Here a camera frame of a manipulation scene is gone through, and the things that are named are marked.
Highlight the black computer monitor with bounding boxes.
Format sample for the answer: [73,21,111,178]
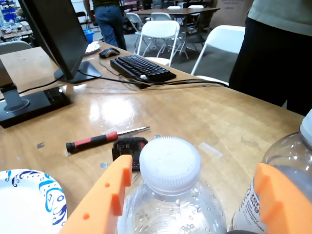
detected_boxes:
[18,0,102,84]

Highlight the clear water bottle white cap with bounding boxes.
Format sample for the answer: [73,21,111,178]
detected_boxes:
[117,136,227,234]

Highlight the white paper plate blue pattern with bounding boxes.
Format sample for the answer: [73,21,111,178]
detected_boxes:
[0,169,68,234]

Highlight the clear tape strip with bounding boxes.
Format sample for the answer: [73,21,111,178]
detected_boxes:
[197,142,223,158]

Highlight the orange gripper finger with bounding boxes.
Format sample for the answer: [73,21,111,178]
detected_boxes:
[253,162,312,234]
[58,155,134,234]

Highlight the red black screwdriver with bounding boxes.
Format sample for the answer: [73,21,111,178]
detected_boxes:
[65,126,151,154]

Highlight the white crumpled paper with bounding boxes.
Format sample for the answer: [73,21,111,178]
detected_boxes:
[84,41,100,56]

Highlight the black desk cable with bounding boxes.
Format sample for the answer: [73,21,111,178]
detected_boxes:
[18,75,64,96]
[77,69,230,89]

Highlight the blue plastic bin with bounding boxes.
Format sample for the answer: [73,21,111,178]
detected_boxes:
[83,29,95,44]

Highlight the large cardboard box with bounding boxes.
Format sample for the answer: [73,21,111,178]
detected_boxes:
[211,0,254,27]

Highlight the vitaminwater zero sugar bottle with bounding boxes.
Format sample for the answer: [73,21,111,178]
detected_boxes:
[229,108,312,234]

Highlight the white folding chair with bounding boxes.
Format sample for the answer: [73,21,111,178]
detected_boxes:
[191,25,246,86]
[150,12,173,21]
[0,40,32,56]
[136,20,180,67]

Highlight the person grey shirt black trousers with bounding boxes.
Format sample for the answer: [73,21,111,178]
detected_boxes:
[229,0,312,117]

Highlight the black power adapter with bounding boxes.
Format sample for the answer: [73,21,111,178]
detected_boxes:
[112,137,149,171]

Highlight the brown background table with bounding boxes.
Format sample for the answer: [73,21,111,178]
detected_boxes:
[125,7,221,32]

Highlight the person in blue jeans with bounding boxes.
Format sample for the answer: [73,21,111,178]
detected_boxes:
[82,0,127,51]

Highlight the black computer mouse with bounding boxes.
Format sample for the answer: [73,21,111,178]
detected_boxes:
[98,47,121,59]

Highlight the black keyboard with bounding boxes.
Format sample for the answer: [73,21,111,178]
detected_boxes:
[110,55,177,83]

